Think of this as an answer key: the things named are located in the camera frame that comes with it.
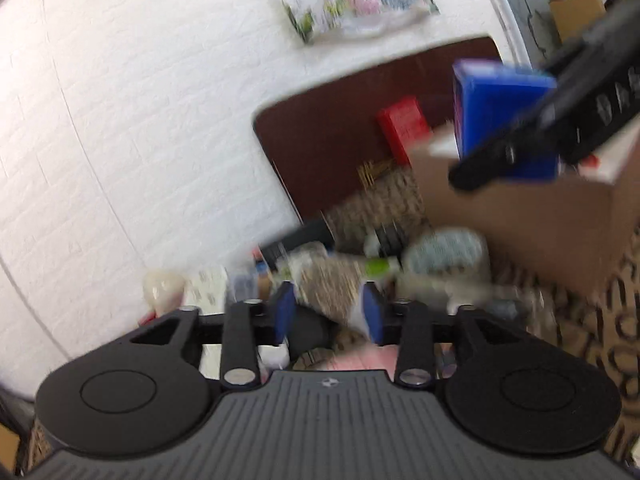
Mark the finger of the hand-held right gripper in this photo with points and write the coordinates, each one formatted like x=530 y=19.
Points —
x=505 y=155

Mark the black round object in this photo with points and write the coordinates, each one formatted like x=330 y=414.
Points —
x=310 y=330

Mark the black clip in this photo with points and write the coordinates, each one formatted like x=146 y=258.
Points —
x=390 y=241

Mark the letter print blanket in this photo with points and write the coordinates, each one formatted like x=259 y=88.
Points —
x=620 y=320

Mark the bright red box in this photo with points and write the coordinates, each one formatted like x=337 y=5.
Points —
x=402 y=127

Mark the white patterned insole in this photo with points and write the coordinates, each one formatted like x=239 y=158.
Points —
x=207 y=287

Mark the pink and white plastic bag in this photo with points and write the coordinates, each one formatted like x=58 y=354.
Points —
x=350 y=360

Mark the blue box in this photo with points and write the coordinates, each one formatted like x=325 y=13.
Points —
x=492 y=105

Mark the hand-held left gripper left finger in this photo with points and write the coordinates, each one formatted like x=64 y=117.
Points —
x=284 y=312

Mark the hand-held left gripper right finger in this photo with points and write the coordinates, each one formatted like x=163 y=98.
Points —
x=373 y=316

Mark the plain brown carton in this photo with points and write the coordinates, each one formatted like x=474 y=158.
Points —
x=577 y=15

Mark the pinkish brown cardboard box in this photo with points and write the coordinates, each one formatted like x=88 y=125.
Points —
x=525 y=230

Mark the dark brown wooden board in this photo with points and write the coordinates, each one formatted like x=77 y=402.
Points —
x=330 y=125

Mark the white and green packet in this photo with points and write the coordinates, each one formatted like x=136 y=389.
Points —
x=382 y=266

